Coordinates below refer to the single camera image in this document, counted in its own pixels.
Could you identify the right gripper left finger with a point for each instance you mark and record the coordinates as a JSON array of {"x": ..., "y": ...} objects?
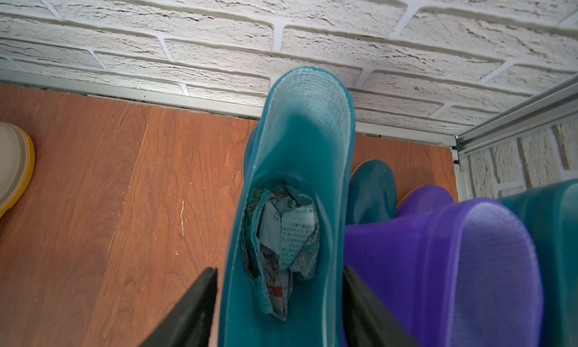
[{"x": 189, "y": 323}]

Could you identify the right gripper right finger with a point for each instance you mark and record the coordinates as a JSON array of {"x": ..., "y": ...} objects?
[{"x": 366, "y": 320}]

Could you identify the purple rain boot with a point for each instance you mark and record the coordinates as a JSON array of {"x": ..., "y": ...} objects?
[{"x": 461, "y": 274}]

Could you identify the teal rain boot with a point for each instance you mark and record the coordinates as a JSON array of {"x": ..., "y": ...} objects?
[
  {"x": 550, "y": 216},
  {"x": 305, "y": 137}
]

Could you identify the beige rain boot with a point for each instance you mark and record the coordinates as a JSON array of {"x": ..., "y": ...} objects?
[{"x": 18, "y": 160}]

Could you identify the crumpled newspaper in boot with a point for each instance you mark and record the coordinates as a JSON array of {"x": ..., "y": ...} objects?
[{"x": 280, "y": 242}]

